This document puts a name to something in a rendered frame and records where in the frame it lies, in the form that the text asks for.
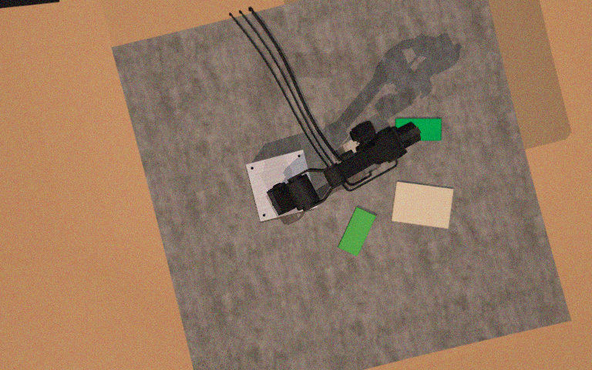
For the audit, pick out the green rectangular block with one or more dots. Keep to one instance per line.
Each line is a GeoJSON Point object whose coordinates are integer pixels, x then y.
{"type": "Point", "coordinates": [430, 128]}
{"type": "Point", "coordinates": [356, 231]}

